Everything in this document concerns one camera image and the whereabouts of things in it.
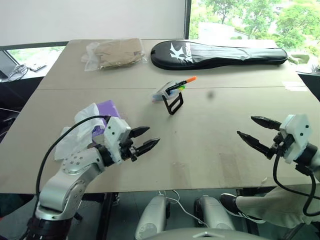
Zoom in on dark window frame post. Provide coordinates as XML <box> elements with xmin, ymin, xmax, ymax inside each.
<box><xmin>184</xmin><ymin>0</ymin><xmax>193</xmax><ymax>40</ymax></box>

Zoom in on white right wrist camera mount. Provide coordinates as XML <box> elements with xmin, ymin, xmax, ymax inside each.
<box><xmin>278</xmin><ymin>114</ymin><xmax>314</xmax><ymax>165</ymax></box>

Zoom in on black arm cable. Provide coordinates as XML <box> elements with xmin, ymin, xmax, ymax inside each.
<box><xmin>35</xmin><ymin>114</ymin><xmax>111</xmax><ymax>201</ymax></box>
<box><xmin>273</xmin><ymin>146</ymin><xmax>320</xmax><ymax>217</ymax></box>

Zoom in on clear bag with brown contents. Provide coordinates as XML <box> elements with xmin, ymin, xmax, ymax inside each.
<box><xmin>80</xmin><ymin>37</ymin><xmax>149</xmax><ymax>72</ymax></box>

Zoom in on black racket bag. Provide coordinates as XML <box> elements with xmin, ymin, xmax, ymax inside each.
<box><xmin>150</xmin><ymin>39</ymin><xmax>289</xmax><ymax>71</ymax></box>

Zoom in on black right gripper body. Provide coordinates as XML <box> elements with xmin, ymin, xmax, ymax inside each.
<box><xmin>265</xmin><ymin>131</ymin><xmax>296</xmax><ymax>161</ymax></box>

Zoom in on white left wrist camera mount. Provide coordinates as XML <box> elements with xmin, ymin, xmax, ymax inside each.
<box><xmin>102</xmin><ymin>116</ymin><xmax>132</xmax><ymax>165</ymax></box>

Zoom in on black side table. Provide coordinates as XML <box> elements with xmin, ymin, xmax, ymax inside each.
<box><xmin>0</xmin><ymin>49</ymin><xmax>46</xmax><ymax>143</ymax></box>

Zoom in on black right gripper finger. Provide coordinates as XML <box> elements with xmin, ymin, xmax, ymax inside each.
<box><xmin>236</xmin><ymin>130</ymin><xmax>272</xmax><ymax>157</ymax></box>
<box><xmin>250</xmin><ymin>115</ymin><xmax>283</xmax><ymax>131</ymax></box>

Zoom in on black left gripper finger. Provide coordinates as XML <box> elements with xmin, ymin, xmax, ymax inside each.
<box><xmin>136</xmin><ymin>137</ymin><xmax>161</xmax><ymax>155</ymax></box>
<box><xmin>129</xmin><ymin>126</ymin><xmax>151</xmax><ymax>139</ymax></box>

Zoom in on pale green crumpled cloth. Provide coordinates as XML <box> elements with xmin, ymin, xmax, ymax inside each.
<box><xmin>286</xmin><ymin>53</ymin><xmax>311</xmax><ymax>66</ymax></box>

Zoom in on thin white cable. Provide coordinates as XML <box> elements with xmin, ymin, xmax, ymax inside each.
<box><xmin>157</xmin><ymin>189</ymin><xmax>209</xmax><ymax>226</ymax></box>

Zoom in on white flat device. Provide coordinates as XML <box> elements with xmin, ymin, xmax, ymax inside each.
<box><xmin>26</xmin><ymin>63</ymin><xmax>48</xmax><ymax>74</ymax></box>

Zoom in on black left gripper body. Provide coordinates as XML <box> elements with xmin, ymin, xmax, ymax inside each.
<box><xmin>119</xmin><ymin>129</ymin><xmax>140</xmax><ymax>163</ymax></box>

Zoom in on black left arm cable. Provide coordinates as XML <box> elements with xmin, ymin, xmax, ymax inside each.
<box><xmin>35</xmin><ymin>114</ymin><xmax>111</xmax><ymax>201</ymax></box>

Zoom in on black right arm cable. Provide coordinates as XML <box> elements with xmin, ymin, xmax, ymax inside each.
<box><xmin>273</xmin><ymin>146</ymin><xmax>320</xmax><ymax>217</ymax></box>

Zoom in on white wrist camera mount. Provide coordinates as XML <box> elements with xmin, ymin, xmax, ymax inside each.
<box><xmin>102</xmin><ymin>116</ymin><xmax>132</xmax><ymax>165</ymax></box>
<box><xmin>278</xmin><ymin>114</ymin><xmax>314</xmax><ymax>165</ymax></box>

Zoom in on white crumpled tissue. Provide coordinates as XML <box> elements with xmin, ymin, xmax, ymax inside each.
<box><xmin>53</xmin><ymin>102</ymin><xmax>111</xmax><ymax>161</ymax></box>

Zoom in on purple tissue box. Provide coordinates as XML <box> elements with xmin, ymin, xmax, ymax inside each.
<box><xmin>91</xmin><ymin>99</ymin><xmax>121</xmax><ymax>145</ymax></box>

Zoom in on black table leg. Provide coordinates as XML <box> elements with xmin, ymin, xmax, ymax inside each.
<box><xmin>96</xmin><ymin>192</ymin><xmax>115</xmax><ymax>240</ymax></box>

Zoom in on black pen with orange cap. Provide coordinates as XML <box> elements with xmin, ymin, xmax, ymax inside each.
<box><xmin>165</xmin><ymin>75</ymin><xmax>198</xmax><ymax>92</ymax></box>

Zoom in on grey robot torso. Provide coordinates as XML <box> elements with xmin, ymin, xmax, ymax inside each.
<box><xmin>134</xmin><ymin>226</ymin><xmax>276</xmax><ymax>240</ymax></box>

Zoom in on beige trouser leg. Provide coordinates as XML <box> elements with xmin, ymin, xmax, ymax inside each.
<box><xmin>235</xmin><ymin>184</ymin><xmax>320</xmax><ymax>230</ymax></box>

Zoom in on black sneaker with white stripes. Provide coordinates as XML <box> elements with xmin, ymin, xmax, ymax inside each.
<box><xmin>219</xmin><ymin>192</ymin><xmax>266</xmax><ymax>225</ymax></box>

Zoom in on coiled white cables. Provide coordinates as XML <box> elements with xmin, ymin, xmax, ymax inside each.
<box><xmin>8</xmin><ymin>63</ymin><xmax>29</xmax><ymax>82</ymax></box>

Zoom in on pen holder with markers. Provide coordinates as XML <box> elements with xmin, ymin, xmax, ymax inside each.
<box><xmin>161</xmin><ymin>87</ymin><xmax>185</xmax><ymax>116</ymax></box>

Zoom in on clear plastic pen holder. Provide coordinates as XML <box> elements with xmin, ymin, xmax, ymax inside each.
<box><xmin>150</xmin><ymin>80</ymin><xmax>179</xmax><ymax>104</ymax></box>

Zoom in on silver left robot leg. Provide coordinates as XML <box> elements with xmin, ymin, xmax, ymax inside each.
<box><xmin>134</xmin><ymin>194</ymin><xmax>171</xmax><ymax>240</ymax></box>

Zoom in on silver robot leg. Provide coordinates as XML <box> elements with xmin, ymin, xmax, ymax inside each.
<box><xmin>134</xmin><ymin>194</ymin><xmax>171</xmax><ymax>240</ymax></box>
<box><xmin>194</xmin><ymin>194</ymin><xmax>236</xmax><ymax>231</ymax></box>

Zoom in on silver right robot leg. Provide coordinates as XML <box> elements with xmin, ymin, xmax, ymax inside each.
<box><xmin>194</xmin><ymin>194</ymin><xmax>236</xmax><ymax>231</ymax></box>

